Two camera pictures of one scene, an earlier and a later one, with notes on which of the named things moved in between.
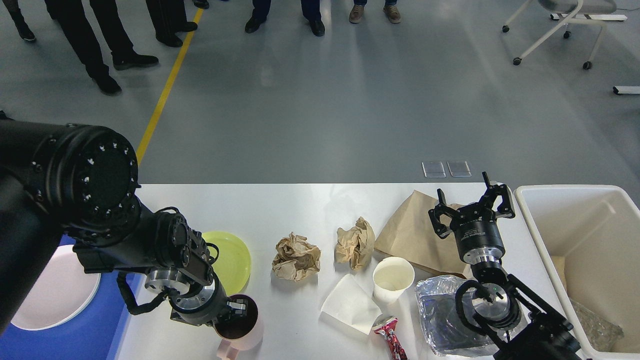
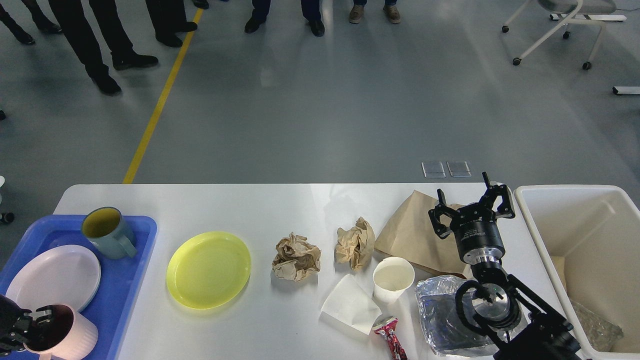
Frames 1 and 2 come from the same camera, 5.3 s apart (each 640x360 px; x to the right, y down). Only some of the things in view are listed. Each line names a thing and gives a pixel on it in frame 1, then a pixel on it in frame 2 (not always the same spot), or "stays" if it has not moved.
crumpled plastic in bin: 604,334 stays
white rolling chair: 584,12 stays
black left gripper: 202,306 -> 16,329
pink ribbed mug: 240,333 -> 67,336
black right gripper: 477,236 stays
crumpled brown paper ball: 296,257 stays
